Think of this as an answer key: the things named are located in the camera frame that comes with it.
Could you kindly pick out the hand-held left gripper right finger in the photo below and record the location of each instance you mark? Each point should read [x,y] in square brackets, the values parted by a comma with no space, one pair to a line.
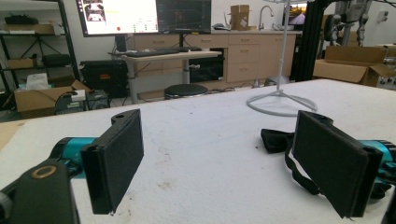
[330,161]

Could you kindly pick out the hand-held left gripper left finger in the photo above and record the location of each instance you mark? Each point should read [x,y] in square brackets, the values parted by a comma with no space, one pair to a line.
[112,161]

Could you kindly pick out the black hard case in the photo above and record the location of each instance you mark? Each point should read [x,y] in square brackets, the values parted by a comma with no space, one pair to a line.
[104,76]

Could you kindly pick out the large open cardboard box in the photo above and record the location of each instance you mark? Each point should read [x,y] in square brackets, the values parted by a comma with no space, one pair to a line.
[348,67]

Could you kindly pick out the round black stool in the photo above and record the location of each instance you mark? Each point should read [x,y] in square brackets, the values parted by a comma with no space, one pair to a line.
[186,90]

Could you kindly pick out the white plastic bag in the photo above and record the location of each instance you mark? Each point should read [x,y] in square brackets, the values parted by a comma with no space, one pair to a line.
[36,81]

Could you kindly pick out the white metal stand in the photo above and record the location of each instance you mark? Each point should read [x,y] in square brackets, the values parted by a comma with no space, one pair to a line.
[281,62]

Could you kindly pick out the black keyboard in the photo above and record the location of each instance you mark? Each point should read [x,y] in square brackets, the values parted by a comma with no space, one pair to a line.
[152,53]

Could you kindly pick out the black bag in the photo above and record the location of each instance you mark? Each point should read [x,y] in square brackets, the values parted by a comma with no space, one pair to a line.
[56,59]

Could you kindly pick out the light wooden desk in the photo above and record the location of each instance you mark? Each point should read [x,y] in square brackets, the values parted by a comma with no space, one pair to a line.
[174,56]

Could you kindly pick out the black metal shelf rack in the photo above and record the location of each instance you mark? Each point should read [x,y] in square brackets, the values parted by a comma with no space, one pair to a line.
[67,40]

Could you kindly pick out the black built-in appliance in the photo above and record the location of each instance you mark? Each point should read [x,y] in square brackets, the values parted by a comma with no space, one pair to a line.
[207,67]

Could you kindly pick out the small cardboard box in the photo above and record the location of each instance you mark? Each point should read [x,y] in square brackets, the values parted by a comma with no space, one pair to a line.
[20,63]

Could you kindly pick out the light wooden cabinet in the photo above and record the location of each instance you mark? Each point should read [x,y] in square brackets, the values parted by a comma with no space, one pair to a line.
[246,53]

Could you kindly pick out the monitor with white screen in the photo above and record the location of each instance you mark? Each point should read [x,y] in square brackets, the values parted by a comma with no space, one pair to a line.
[124,15]

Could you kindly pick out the small monitor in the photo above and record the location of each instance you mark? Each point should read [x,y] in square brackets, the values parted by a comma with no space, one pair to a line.
[295,15]

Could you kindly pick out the flat cardboard box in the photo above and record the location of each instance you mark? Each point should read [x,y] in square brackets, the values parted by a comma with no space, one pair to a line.
[29,28]

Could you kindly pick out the monitor with dark screen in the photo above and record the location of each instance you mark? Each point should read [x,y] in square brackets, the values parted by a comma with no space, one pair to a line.
[183,15]

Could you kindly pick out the silver faucet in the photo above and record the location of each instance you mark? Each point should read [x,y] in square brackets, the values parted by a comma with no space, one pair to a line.
[264,12]

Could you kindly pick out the tall cardboard box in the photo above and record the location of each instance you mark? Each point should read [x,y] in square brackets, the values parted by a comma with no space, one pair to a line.
[240,17]

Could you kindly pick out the black metal frame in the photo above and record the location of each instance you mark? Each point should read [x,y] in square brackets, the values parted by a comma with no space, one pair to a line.
[306,43]

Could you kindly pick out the white wall thermostat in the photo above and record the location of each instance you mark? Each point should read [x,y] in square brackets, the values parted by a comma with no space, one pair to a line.
[383,16]

